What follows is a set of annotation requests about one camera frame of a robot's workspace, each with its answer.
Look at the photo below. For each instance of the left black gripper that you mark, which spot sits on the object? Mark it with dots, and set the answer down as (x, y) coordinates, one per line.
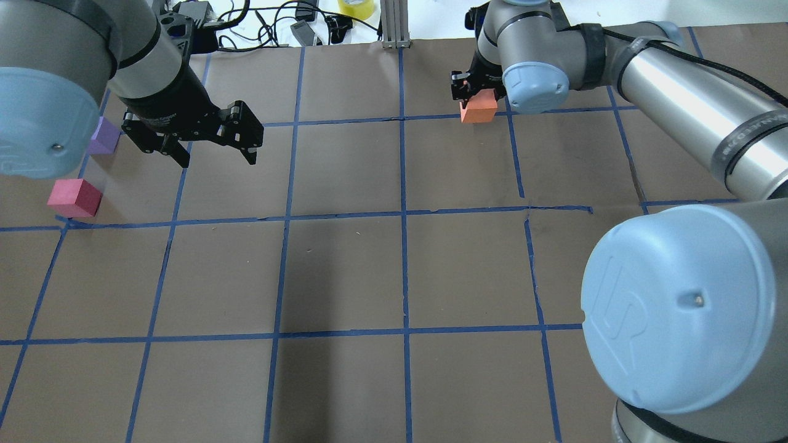
(174, 98)

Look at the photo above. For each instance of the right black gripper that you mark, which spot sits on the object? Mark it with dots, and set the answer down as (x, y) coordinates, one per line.
(480, 75)

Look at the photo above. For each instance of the pink foam cube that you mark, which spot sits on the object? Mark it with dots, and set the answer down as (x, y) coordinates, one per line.
(74, 198)

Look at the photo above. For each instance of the aluminium frame post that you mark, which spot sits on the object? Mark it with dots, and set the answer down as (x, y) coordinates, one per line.
(394, 21)

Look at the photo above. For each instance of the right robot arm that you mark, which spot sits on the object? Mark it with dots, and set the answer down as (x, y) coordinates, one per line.
(684, 306)

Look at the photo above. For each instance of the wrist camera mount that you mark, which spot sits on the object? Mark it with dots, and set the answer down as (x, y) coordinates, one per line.
(186, 23)

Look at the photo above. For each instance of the black power adapter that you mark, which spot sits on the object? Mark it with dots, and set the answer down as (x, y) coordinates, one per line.
(304, 34)

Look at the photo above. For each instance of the orange foam cube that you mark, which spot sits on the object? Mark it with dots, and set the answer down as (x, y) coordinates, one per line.
(481, 108)

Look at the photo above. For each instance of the purple foam cube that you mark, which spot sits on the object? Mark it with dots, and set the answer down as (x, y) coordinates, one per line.
(105, 138)

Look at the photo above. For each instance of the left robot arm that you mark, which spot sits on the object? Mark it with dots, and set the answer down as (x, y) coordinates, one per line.
(58, 58)

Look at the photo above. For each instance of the yellow tape roll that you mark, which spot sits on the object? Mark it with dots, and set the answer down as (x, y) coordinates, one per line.
(359, 9)

